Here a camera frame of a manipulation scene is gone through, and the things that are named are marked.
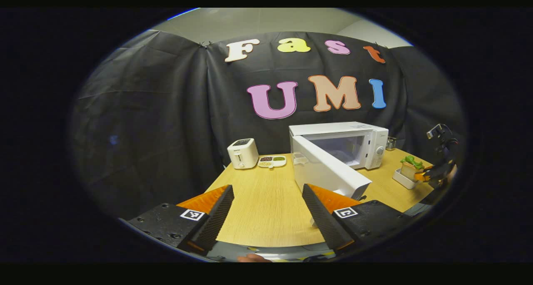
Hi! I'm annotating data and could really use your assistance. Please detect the white toaster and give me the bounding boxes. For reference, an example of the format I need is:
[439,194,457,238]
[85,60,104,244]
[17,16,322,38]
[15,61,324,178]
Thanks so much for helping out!
[227,138,259,170]

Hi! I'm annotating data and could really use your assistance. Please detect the white microwave oven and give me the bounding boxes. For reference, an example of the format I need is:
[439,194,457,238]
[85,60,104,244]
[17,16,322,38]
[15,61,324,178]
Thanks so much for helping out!
[289,121,390,227]

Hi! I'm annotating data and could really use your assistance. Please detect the divided snack plate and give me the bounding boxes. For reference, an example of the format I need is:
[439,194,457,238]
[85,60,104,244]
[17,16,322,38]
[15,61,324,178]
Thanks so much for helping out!
[257,155,287,169]

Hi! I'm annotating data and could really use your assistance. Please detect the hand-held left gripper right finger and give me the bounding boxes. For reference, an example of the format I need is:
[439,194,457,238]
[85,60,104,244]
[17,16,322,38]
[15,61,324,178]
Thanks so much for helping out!
[302,183,417,254]

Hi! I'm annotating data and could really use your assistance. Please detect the white rectangular tray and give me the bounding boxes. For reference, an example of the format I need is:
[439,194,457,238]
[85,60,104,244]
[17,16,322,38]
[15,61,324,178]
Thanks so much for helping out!
[392,169,421,190]

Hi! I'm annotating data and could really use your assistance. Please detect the black backdrop cloth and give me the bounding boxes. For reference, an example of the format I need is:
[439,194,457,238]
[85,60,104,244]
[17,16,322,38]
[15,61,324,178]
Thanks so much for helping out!
[71,29,465,219]

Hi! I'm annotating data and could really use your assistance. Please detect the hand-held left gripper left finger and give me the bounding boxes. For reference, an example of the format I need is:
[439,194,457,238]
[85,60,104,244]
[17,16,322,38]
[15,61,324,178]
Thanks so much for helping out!
[121,184,235,256]

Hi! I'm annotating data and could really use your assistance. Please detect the lettuce sandwich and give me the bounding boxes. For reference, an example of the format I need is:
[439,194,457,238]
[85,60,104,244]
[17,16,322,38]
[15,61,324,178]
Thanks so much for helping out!
[401,155,425,181]

